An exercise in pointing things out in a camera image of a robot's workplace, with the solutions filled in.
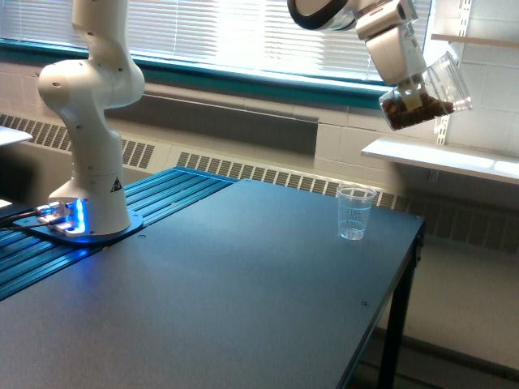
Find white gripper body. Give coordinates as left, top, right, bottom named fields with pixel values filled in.
left=356, top=1, right=427, bottom=85

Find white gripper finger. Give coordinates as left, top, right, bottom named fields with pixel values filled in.
left=397, top=79, right=423, bottom=110

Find clear cup with brown pellets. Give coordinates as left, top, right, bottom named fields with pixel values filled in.
left=379, top=59, right=454, bottom=131

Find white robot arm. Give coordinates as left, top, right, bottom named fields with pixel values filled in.
left=38, top=1, right=426, bottom=240

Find wooden upper shelf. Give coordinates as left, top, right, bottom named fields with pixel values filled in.
left=431, top=33, right=519, bottom=49

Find white window blinds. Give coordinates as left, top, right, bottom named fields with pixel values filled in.
left=0, top=0, right=432, bottom=84

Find clear plastic cup on table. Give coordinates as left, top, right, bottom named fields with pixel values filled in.
left=337, top=184, right=378, bottom=241

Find baseboard radiator grille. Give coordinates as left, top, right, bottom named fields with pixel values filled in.
left=1, top=113, right=518, bottom=253

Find black table leg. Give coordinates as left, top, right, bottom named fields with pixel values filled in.
left=377, top=223, right=426, bottom=388

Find white object at left edge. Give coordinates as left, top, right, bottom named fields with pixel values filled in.
left=0, top=126, right=33, bottom=147

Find white shelf bracket rail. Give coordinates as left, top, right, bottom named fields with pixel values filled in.
left=433, top=0, right=474, bottom=146

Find white wall shelf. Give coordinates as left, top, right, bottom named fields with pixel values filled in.
left=361, top=137, right=518, bottom=185

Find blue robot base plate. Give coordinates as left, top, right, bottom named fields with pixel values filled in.
left=14, top=212, right=144, bottom=246

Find black cables at base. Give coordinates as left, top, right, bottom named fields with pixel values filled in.
left=0, top=206, right=54, bottom=232

